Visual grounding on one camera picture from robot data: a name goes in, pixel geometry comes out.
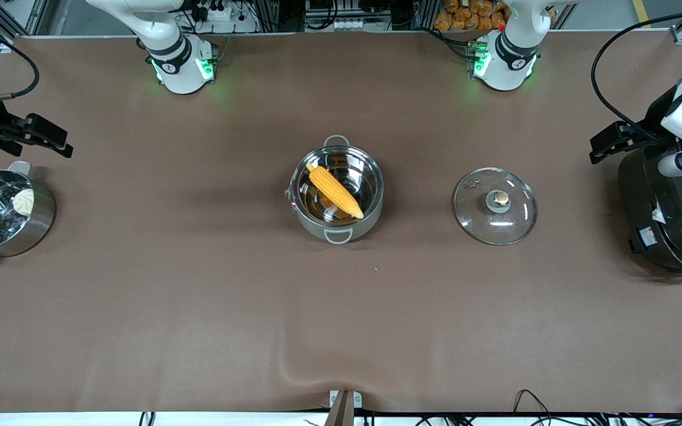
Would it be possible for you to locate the glass pot lid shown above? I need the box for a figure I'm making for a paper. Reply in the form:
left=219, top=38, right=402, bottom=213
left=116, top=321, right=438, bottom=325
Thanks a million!
left=453, top=167, right=538, bottom=246

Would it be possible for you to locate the yellow corn cob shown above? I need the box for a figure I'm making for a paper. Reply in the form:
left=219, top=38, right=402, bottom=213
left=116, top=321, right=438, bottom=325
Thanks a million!
left=307, top=164, right=365, bottom=220

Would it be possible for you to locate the steel steamer pot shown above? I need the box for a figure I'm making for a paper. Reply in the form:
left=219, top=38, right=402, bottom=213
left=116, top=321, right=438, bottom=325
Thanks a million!
left=0, top=161, right=56, bottom=267

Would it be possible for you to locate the grey cooking pot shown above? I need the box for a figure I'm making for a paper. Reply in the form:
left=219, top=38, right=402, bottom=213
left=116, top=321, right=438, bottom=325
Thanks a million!
left=287, top=135, right=385, bottom=244

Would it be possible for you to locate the white steamed bun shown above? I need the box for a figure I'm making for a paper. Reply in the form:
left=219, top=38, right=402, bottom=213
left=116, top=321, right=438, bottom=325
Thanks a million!
left=12, top=188, right=35, bottom=215

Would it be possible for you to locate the orange packaged snacks pile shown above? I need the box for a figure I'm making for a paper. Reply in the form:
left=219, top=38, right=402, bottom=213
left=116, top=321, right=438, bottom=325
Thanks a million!
left=436, top=0, right=507, bottom=31

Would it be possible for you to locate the large white power strip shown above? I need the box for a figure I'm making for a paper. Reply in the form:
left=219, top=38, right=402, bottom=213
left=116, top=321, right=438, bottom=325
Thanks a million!
left=199, top=3, right=236, bottom=22

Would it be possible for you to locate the brown table mat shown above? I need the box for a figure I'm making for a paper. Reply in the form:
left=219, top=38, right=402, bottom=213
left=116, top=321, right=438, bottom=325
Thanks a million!
left=0, top=33, right=682, bottom=415

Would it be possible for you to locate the black looped floor cable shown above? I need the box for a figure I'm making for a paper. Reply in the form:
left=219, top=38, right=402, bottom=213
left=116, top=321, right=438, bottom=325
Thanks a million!
left=513, top=389, right=561, bottom=426

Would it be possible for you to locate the metal stand bracket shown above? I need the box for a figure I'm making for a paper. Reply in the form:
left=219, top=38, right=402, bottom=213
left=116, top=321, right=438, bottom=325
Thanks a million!
left=328, top=389, right=363, bottom=426

